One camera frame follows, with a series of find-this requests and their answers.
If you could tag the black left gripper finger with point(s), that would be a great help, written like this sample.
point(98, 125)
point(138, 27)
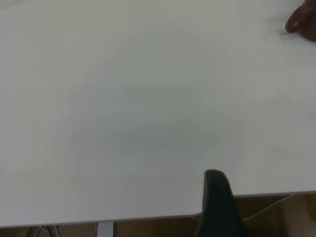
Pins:
point(217, 205)

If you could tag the grey metal table leg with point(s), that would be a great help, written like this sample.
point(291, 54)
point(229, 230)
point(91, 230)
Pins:
point(105, 229)

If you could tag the red ceramic mug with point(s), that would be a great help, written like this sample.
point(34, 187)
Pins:
point(304, 22)

